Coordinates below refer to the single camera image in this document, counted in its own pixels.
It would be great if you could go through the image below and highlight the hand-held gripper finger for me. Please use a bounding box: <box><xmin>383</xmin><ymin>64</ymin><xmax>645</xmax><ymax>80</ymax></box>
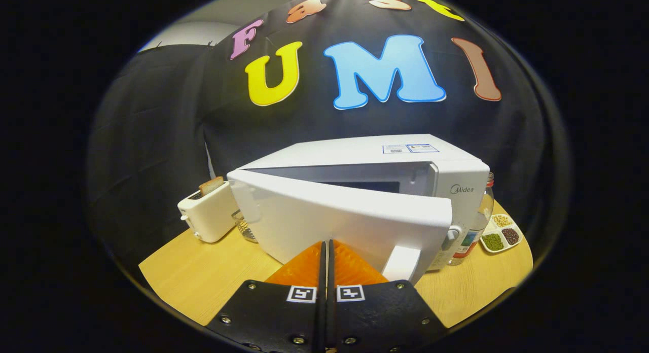
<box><xmin>205</xmin><ymin>240</ymin><xmax>327</xmax><ymax>352</ymax></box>
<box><xmin>327</xmin><ymin>239</ymin><xmax>449</xmax><ymax>352</ymax></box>

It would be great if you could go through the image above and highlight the white microwave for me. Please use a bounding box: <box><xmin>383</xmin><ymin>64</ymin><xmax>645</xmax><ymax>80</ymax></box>
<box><xmin>227</xmin><ymin>134</ymin><xmax>491</xmax><ymax>285</ymax></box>

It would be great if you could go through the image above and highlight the white toaster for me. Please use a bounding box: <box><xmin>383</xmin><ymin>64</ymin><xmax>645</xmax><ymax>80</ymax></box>
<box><xmin>177</xmin><ymin>181</ymin><xmax>239</xmax><ymax>243</ymax></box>

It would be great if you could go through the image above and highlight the brown toast slice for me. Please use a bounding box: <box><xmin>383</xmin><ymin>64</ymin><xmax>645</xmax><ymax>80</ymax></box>
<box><xmin>199</xmin><ymin>176</ymin><xmax>225</xmax><ymax>196</ymax></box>

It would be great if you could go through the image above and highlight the white divided dish of beans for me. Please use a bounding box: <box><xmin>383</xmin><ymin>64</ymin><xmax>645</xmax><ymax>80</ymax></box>
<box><xmin>479</xmin><ymin>214</ymin><xmax>524</xmax><ymax>254</ymax></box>

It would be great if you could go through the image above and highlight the black backdrop cloth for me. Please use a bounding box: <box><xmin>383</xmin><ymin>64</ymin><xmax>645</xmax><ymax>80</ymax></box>
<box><xmin>85</xmin><ymin>0</ymin><xmax>571</xmax><ymax>288</ymax></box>

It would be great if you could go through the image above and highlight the wire mesh utensil holder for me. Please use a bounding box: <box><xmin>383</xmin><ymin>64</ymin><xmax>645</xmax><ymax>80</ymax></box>
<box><xmin>232</xmin><ymin>209</ymin><xmax>258</xmax><ymax>243</ymax></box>

